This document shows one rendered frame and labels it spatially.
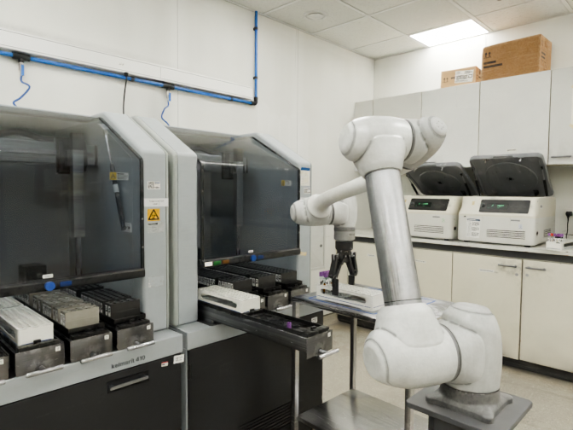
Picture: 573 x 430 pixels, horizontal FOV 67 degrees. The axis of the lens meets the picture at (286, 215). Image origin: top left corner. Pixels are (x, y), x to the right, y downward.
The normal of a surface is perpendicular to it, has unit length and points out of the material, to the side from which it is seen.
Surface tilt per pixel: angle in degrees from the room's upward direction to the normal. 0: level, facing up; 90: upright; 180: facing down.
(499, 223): 90
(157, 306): 90
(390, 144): 77
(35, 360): 90
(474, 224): 90
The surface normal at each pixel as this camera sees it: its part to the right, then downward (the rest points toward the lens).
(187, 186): 0.72, 0.04
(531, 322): -0.69, 0.04
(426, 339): 0.33, -0.32
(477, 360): 0.29, 0.07
